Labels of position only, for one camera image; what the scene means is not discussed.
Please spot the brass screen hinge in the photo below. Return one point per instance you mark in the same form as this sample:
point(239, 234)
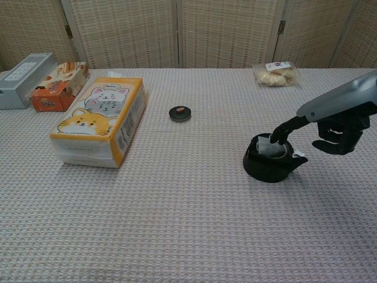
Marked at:
point(282, 27)
point(68, 32)

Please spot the cat print tissue pack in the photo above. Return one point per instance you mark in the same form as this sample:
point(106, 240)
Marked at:
point(88, 123)

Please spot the orange snack box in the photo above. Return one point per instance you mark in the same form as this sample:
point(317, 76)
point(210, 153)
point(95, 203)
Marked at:
point(50, 94)

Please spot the grey power strip box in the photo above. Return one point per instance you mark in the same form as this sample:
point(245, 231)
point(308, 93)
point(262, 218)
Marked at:
point(17, 85)

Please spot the black teapot lid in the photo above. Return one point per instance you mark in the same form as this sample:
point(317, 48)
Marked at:
point(179, 116)

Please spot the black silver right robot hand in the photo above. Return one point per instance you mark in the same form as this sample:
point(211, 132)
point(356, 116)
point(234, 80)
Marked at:
point(341, 97)

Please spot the woven folding screen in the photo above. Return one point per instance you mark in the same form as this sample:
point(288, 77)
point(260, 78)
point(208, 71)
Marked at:
point(126, 32)

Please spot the clear bag of cookies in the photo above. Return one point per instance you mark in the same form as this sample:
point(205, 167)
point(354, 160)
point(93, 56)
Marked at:
point(275, 78)

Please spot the woven pink white tablecloth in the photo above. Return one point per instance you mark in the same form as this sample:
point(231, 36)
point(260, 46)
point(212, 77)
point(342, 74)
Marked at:
point(188, 221)

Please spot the black teapot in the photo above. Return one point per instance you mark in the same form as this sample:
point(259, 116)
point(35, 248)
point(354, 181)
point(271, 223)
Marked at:
point(265, 172)

